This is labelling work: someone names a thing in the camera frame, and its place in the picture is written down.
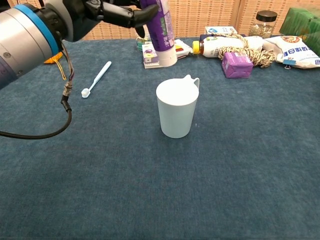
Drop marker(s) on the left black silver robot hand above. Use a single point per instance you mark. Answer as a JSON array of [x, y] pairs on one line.
[[110, 12]]

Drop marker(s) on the purple white toothpaste tube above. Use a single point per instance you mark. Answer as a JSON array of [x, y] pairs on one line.
[[162, 37]]

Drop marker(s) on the light blue small stick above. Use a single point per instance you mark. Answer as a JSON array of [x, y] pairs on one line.
[[99, 75]]

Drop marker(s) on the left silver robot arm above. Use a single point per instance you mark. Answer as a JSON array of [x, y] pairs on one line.
[[22, 42]]

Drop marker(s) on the white plastic measuring cup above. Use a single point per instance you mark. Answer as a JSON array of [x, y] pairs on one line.
[[176, 112]]

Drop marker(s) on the clear round tub of clips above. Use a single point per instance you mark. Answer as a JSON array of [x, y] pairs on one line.
[[143, 42]]

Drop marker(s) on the small purple white carton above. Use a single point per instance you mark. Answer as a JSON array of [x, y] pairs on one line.
[[149, 58]]

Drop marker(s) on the yellow tape measure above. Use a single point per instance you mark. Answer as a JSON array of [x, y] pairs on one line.
[[53, 60]]

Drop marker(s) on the cake snack packet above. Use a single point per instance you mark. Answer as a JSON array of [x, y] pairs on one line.
[[183, 48]]

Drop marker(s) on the bamboo folding screen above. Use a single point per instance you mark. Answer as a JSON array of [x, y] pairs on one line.
[[200, 15]]

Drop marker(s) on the white bottle yellow cap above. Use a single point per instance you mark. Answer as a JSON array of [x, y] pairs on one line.
[[215, 46]]

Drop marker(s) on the white blue milk carton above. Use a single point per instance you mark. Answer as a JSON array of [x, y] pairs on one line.
[[220, 30]]

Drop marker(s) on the purple wrapped box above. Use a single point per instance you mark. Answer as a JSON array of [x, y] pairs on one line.
[[237, 66]]

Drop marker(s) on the glass jar black lid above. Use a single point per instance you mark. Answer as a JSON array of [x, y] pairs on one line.
[[265, 26]]

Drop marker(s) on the blue tablecloth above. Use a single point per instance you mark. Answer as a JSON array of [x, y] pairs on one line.
[[160, 187]]

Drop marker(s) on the small binder clip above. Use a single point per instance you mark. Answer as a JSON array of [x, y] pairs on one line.
[[288, 66]]

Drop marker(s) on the white snack bag blue text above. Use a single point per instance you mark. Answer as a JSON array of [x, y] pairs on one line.
[[295, 51]]

